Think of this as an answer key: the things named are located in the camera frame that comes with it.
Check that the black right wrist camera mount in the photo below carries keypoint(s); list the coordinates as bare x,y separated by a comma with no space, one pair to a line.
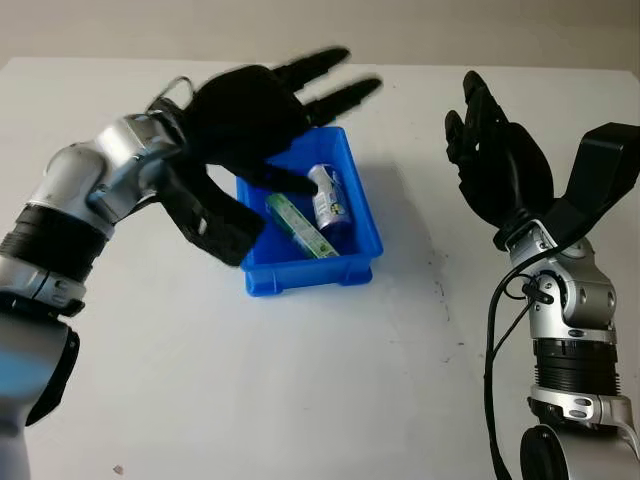
600,170

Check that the blue plastic tray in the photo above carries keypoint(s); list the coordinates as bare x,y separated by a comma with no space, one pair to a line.
360,240

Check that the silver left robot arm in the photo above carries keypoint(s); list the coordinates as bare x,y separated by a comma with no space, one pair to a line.
70,190

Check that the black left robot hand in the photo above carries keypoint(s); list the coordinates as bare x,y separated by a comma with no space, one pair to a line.
245,115

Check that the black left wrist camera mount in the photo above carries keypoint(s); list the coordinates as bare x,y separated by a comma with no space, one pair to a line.
215,220

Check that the silver roll with purple end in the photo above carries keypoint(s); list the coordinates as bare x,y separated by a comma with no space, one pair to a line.
330,205

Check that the green rectangular box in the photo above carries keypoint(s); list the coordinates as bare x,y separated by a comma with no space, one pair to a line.
302,232

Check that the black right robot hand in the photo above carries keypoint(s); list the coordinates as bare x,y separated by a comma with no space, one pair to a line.
505,170

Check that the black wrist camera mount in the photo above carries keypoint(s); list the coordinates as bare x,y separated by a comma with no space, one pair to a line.
215,220
600,170

